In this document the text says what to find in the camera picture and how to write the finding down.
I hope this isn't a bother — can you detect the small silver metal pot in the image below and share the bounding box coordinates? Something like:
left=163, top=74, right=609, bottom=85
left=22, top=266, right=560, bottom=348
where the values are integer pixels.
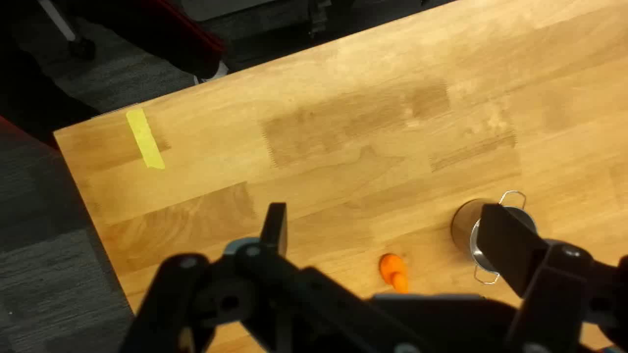
left=448, top=187, right=540, bottom=287

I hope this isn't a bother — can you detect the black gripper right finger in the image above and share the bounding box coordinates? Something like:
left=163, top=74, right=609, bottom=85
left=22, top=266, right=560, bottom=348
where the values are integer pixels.
left=479, top=201, right=628, bottom=353

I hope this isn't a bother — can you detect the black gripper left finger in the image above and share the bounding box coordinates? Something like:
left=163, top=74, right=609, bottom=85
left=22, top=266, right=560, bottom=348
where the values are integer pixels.
left=120, top=201, right=420, bottom=353

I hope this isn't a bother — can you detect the red edged dark chair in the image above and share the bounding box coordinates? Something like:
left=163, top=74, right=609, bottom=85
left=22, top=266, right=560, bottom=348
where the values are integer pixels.
left=97, top=0, right=230, bottom=74

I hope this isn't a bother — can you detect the white rod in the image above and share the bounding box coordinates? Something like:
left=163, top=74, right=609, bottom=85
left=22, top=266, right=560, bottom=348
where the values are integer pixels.
left=38, top=0, right=79, bottom=42

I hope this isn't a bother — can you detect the yellow tape strip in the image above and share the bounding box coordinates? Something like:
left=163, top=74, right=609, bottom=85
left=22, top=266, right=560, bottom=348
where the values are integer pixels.
left=124, top=105, right=169, bottom=172

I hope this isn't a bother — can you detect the small orange carrot toy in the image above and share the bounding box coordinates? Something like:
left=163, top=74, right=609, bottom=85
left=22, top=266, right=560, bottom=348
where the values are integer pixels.
left=377, top=250, right=413, bottom=293

